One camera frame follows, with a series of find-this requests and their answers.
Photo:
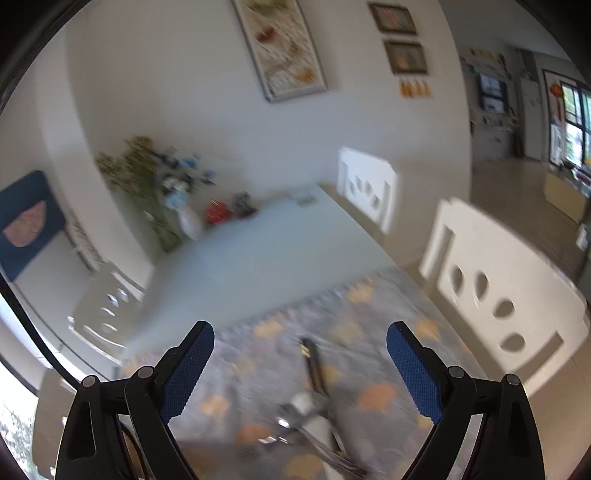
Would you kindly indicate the orange hanging ornaments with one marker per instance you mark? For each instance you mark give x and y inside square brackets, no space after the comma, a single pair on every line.
[414,88]

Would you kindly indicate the dark small container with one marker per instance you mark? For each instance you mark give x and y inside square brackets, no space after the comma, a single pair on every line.
[244,204]

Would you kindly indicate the window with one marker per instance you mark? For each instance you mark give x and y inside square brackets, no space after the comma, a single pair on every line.
[572,120]

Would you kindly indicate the flower bouquet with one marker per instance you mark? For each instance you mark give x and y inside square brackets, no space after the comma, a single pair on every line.
[143,170]

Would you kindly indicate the cardboard box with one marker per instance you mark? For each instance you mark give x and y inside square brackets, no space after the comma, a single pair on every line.
[565,196]

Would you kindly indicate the wall shelf unit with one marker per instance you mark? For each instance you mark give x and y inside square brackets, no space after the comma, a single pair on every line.
[491,106]

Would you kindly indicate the white dotted rice paddle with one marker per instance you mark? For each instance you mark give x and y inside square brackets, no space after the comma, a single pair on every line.
[316,427]

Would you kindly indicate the white wooden chair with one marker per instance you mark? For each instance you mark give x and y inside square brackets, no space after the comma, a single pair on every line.
[521,286]
[367,182]
[108,304]

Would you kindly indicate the small framed picture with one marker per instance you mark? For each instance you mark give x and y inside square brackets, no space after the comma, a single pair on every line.
[392,18]
[405,57]

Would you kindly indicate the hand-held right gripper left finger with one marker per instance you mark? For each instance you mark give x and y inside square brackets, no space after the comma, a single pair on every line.
[184,374]

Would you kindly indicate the blue wall hanging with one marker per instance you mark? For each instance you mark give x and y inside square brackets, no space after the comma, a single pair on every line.
[27,226]

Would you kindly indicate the grey orange patterned table mat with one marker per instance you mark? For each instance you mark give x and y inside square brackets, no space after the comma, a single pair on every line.
[258,350]

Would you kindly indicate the metal spoon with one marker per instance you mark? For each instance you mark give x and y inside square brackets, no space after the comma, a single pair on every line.
[285,417]

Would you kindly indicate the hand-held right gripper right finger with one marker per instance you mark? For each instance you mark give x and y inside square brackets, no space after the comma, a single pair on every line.
[415,374]

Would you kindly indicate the large framed picture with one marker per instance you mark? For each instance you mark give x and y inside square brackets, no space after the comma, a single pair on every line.
[281,46]

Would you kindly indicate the red small container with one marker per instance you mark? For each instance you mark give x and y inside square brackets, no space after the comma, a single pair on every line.
[217,213]

